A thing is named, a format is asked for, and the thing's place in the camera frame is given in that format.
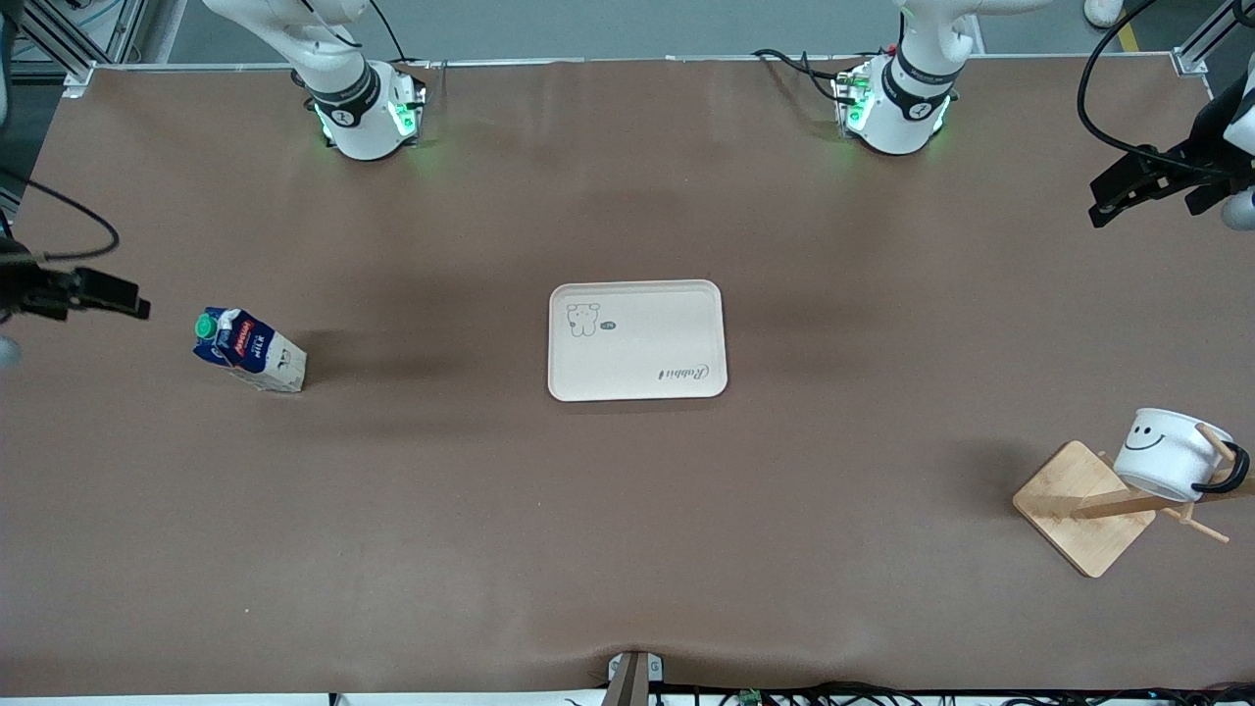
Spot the blue milk carton green cap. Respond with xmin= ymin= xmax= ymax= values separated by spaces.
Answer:
xmin=191 ymin=305 xmax=309 ymax=394

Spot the white smiley cup black handle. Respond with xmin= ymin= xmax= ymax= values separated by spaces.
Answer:
xmin=1112 ymin=406 xmax=1252 ymax=504

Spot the wooden cup rack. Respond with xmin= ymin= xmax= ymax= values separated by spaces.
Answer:
xmin=1012 ymin=424 xmax=1255 ymax=580

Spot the brown table cover mat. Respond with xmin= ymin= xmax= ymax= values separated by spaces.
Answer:
xmin=0 ymin=59 xmax=1255 ymax=699

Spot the cream rectangular tray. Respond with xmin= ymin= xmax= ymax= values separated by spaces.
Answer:
xmin=547 ymin=279 xmax=729 ymax=403

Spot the aluminium frame profile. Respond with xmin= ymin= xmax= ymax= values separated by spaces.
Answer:
xmin=1171 ymin=0 xmax=1244 ymax=76
xmin=0 ymin=0 xmax=150 ymax=91

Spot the black left arm base cable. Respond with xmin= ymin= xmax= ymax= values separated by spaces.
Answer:
xmin=752 ymin=46 xmax=856 ymax=105

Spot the black arm base cable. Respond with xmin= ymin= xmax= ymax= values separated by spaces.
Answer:
xmin=752 ymin=46 xmax=856 ymax=105
xmin=367 ymin=0 xmax=433 ymax=72

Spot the black right arm base cable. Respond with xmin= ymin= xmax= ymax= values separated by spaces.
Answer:
xmin=367 ymin=0 xmax=433 ymax=72

